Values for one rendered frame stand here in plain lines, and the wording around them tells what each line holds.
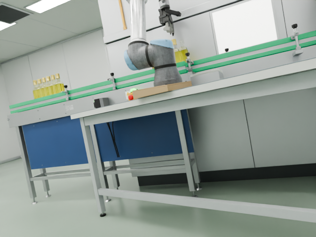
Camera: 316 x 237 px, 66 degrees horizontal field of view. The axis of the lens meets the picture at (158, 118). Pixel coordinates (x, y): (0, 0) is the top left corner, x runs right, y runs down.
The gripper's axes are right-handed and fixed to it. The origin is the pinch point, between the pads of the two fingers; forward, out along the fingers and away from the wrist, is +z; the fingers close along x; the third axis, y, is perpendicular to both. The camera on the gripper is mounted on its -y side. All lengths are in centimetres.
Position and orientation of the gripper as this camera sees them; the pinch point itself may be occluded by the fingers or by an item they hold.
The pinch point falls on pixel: (172, 33)
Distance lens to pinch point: 190.8
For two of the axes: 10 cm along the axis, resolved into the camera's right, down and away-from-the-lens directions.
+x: -3.7, 1.1, -9.2
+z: 1.9, 9.8, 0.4
